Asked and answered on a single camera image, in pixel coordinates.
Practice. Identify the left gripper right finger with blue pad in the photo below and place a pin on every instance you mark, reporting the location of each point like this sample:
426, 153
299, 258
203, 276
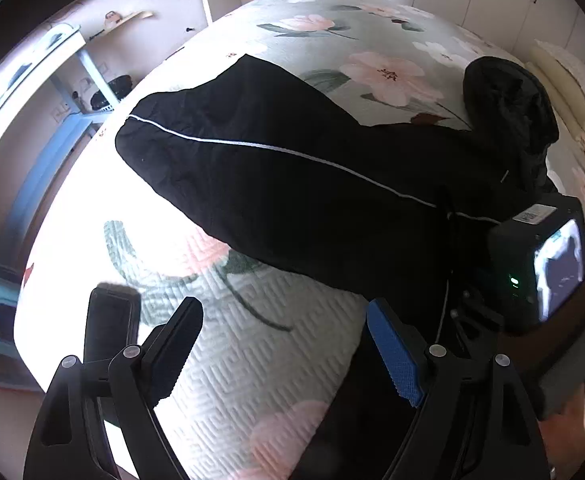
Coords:
472, 419

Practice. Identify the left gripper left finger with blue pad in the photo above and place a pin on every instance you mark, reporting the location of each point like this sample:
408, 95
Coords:
69, 438

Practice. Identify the black hooded jacket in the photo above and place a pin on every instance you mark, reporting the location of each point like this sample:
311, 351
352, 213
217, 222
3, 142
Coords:
267, 164

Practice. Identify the person right hand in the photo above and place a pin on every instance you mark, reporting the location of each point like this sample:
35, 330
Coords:
564, 436

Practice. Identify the floral green bedspread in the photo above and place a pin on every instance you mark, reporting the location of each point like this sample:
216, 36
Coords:
284, 380

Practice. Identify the white floral pillow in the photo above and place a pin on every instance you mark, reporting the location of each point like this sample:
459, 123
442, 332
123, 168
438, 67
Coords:
566, 77

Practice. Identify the white blue desk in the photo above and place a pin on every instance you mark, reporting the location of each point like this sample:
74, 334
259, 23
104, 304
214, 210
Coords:
43, 129

